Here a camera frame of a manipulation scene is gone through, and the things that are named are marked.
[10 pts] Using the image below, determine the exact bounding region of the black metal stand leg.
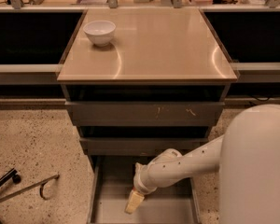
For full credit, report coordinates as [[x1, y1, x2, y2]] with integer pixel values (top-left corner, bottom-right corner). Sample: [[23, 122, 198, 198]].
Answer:
[[0, 168, 21, 187]]

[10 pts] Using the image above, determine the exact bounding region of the white ceramic bowl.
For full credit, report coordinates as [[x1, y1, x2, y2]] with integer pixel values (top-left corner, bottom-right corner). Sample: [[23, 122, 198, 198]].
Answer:
[[83, 21, 116, 47]]

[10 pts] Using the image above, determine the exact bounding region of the grey open bottom drawer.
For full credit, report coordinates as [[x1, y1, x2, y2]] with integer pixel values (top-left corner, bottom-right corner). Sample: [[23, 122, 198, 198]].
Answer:
[[88, 156, 201, 224]]

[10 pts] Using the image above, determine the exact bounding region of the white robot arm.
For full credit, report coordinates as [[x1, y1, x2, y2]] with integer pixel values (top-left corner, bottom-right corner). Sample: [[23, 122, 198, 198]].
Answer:
[[125, 105, 280, 224]]

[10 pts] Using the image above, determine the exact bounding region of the grey drawer cabinet with counter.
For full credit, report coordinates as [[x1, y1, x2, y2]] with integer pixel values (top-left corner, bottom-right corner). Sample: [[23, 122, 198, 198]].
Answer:
[[56, 7, 240, 224]]

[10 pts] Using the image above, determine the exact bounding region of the white covered gripper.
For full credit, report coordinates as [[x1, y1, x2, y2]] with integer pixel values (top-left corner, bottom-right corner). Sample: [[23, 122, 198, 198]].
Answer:
[[125, 162, 157, 214]]

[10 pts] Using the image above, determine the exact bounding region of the grey middle drawer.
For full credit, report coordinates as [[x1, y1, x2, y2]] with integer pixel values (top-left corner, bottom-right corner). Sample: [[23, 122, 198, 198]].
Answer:
[[80, 138, 207, 156]]

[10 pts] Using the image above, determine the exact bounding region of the grey top drawer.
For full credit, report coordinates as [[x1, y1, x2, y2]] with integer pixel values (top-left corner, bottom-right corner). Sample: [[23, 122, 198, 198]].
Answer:
[[65, 102, 224, 127]]

